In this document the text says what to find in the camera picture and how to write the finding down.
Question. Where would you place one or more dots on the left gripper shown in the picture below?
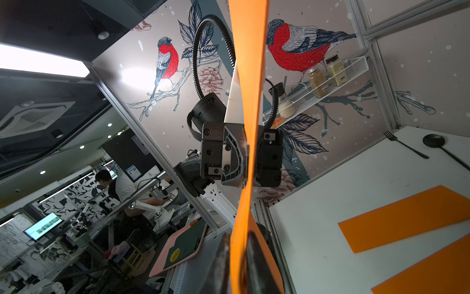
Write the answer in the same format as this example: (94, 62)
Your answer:
(225, 155)

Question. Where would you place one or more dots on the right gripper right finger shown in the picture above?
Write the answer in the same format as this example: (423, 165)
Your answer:
(260, 279)

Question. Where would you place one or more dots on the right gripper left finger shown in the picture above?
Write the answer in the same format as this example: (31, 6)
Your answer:
(217, 280)

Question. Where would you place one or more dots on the orange paper sheet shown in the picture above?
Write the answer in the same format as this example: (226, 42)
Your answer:
(249, 22)
(428, 210)
(444, 272)

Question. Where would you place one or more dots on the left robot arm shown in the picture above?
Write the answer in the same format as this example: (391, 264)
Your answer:
(209, 109)

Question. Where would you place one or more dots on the small red packet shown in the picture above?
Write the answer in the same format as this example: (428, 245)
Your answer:
(278, 122)

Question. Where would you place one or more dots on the black lid rice jar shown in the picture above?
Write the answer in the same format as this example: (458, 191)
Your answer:
(286, 107)

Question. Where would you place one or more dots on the brown spice jar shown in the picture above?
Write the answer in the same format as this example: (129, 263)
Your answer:
(318, 81)

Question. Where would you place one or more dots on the tan spice jar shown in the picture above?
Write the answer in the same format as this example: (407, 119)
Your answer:
(336, 70)

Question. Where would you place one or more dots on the seated person white shirt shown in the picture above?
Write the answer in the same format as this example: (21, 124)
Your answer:
(123, 188)

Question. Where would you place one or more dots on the black fork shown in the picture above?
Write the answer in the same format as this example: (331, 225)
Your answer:
(389, 135)

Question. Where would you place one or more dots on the black spoon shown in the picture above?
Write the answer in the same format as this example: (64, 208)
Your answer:
(438, 141)

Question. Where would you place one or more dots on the black computer monitor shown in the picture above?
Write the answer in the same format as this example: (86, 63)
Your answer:
(43, 226)

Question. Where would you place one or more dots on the clear acrylic wall shelf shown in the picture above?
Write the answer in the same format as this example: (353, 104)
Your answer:
(303, 96)

